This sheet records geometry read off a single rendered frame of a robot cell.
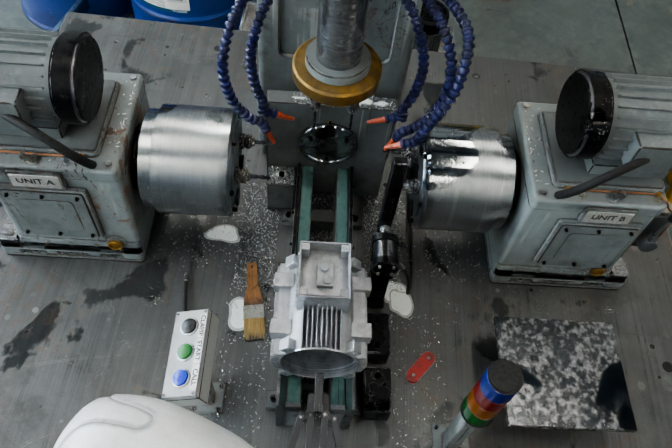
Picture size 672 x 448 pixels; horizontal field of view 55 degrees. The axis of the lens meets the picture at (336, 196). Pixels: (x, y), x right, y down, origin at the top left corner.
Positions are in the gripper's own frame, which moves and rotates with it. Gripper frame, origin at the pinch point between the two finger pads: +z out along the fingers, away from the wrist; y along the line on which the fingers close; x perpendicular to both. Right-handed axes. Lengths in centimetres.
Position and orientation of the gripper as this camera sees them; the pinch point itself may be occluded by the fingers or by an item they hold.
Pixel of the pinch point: (318, 393)
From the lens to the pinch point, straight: 127.1
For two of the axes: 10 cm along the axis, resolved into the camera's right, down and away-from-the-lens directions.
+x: -0.7, 4.6, 8.9
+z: 0.4, -8.9, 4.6
